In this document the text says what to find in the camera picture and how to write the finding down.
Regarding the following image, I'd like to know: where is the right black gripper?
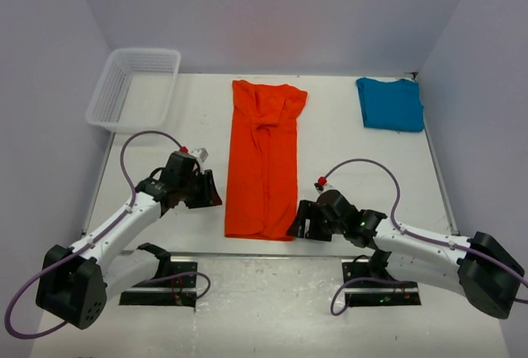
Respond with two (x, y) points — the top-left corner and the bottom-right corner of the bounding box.
(287, 200), (347, 243)

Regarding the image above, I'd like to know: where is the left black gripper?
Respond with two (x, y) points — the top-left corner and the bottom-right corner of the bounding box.
(178, 169), (221, 209)

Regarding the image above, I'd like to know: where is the orange t shirt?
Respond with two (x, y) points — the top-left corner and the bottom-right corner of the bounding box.
(224, 80), (308, 241)

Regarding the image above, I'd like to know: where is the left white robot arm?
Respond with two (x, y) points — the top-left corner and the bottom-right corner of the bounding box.
(35, 148), (222, 329)

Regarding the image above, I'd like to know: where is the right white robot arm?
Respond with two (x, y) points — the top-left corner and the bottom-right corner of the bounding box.
(286, 190), (525, 319)

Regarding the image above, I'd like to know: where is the white plastic basket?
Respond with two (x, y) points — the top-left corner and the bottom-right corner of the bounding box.
(86, 48), (182, 134)

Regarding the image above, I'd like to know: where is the blue folded t shirt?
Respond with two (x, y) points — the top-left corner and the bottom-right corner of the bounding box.
(356, 78), (424, 133)

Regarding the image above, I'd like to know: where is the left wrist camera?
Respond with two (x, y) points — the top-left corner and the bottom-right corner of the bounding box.
(179, 146), (209, 170)

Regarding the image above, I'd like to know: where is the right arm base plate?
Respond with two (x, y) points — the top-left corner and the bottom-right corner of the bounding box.
(342, 257), (422, 308)

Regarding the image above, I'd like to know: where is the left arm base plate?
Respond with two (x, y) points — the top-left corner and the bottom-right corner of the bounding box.
(119, 257), (198, 309)

